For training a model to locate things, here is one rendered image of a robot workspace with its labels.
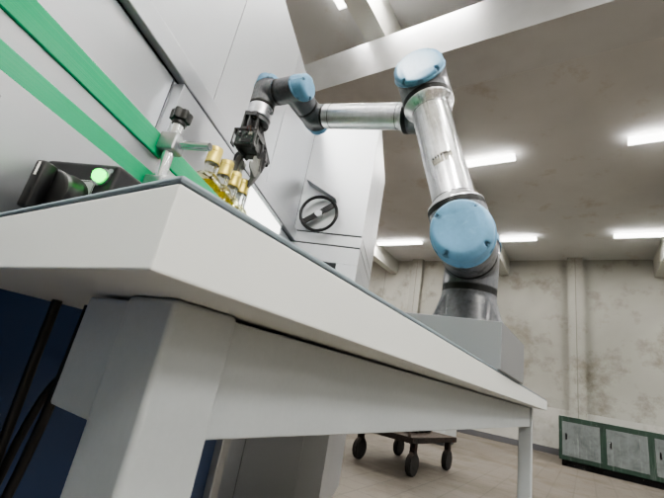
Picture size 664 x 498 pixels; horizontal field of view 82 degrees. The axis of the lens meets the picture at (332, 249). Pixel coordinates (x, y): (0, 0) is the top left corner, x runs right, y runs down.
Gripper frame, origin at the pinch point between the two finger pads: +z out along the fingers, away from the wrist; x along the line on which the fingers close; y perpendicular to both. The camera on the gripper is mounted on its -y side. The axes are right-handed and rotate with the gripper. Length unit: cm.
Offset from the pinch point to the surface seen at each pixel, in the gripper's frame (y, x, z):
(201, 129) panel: 9.5, -11.8, -10.7
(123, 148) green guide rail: 56, 14, 26
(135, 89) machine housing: 31.1, -14.6, -5.2
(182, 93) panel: 21.0, -11.7, -13.2
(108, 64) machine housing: 39.3, -14.5, -4.0
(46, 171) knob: 68, 21, 36
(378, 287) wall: -1028, -50, -225
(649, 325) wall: -797, 528, -164
